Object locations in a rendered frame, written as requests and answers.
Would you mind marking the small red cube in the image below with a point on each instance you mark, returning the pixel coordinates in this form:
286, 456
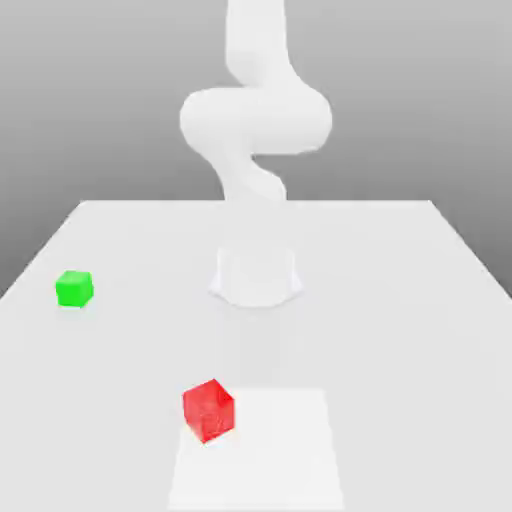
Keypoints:
208, 412

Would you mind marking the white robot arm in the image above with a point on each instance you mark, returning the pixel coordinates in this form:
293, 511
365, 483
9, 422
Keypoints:
256, 120

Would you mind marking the small green cube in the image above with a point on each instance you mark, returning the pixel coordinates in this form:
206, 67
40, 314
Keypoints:
74, 288

